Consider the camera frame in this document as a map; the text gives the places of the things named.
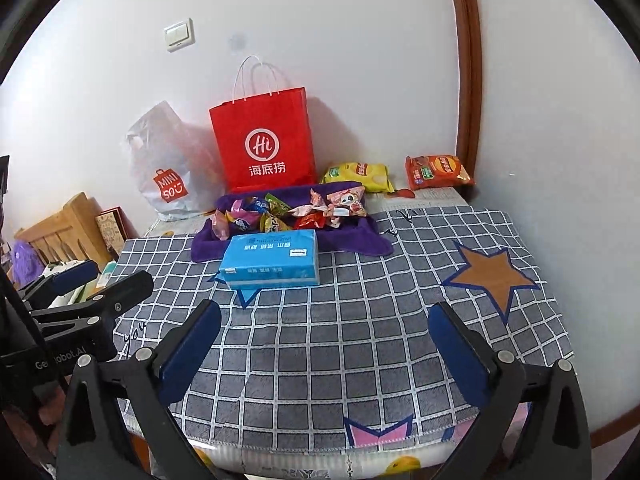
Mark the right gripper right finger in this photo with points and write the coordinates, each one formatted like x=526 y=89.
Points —
x=554 y=442

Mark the brown framed box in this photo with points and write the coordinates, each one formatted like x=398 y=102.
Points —
x=115 y=229

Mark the white wall switch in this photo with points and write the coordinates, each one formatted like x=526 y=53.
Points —
x=179 y=35

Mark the red gold snack packet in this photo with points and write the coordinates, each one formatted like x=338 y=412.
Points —
x=315 y=220

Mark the pink and yellow snack packet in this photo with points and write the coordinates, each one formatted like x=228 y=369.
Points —
x=233 y=215

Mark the panda print snack packet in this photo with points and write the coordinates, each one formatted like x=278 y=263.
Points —
x=346 y=203

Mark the red paper shopping bag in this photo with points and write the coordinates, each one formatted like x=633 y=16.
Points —
x=265 y=140

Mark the brown wooden door frame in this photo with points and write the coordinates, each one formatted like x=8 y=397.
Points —
x=470 y=61

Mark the blue tissue pack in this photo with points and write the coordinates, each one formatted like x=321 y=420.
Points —
x=271 y=260

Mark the white plastic Miniso bag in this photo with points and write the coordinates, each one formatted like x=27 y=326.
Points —
x=174 y=166

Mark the yellow chips bag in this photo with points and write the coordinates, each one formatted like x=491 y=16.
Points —
x=373 y=177

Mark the white red candy packet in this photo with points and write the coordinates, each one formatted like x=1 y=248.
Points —
x=317 y=202

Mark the left hand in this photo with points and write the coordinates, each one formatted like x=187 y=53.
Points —
x=47 y=404

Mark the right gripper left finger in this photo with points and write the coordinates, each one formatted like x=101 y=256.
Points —
x=94 y=440

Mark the green snack packet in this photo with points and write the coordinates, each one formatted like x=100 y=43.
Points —
x=277 y=207

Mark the red chips bag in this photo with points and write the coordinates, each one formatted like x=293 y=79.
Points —
x=436 y=171

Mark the purple towel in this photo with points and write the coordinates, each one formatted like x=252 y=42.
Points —
x=358 y=235

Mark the blue cookie packet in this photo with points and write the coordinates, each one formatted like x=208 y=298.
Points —
x=252 y=208

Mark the grey checked tablecloth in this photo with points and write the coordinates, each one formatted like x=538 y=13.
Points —
x=475 y=261

